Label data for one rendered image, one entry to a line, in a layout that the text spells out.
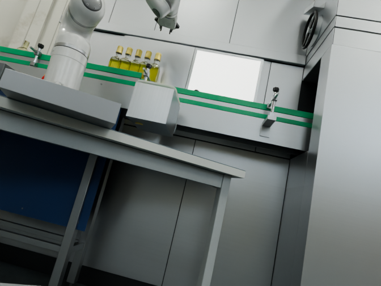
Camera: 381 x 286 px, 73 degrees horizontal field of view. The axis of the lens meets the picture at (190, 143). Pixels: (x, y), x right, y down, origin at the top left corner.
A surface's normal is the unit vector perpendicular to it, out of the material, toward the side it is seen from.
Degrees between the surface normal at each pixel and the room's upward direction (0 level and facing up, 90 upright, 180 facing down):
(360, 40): 90
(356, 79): 90
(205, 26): 90
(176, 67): 90
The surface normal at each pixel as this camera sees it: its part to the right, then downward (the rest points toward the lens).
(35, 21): 0.41, -0.10
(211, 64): -0.06, -0.22
